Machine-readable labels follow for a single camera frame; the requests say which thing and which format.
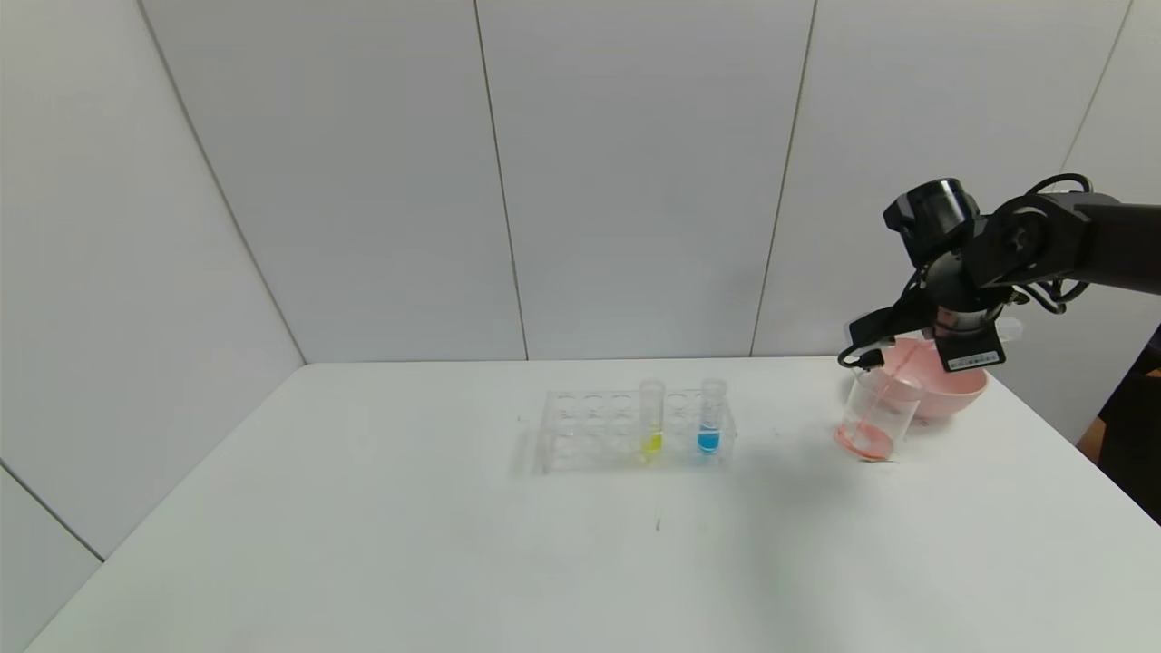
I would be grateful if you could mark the clear plastic test tube rack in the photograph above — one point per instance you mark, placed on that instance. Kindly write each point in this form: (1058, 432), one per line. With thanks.
(590, 431)

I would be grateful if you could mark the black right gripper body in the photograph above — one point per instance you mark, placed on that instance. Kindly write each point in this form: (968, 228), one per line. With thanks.
(973, 353)

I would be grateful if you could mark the black background object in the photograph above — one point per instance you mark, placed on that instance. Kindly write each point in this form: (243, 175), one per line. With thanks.
(1138, 435)

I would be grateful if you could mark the test tube with red pigment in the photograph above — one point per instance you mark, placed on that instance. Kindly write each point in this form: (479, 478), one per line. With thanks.
(1009, 331)

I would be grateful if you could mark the test tube with blue pigment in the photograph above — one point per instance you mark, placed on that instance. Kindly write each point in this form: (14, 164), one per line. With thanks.
(709, 441)

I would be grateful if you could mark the test tube with yellow pigment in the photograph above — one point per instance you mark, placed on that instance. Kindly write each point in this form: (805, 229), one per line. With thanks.
(652, 443)

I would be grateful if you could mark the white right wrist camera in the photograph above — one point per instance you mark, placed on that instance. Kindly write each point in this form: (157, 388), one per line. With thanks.
(875, 326)

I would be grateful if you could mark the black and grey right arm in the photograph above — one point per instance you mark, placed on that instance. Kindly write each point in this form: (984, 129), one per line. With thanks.
(1043, 240)

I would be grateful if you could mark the clear glass beaker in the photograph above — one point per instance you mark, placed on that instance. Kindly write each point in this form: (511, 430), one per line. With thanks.
(875, 426)

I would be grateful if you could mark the pink plastic bowl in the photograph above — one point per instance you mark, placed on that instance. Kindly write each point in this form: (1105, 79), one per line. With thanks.
(952, 394)

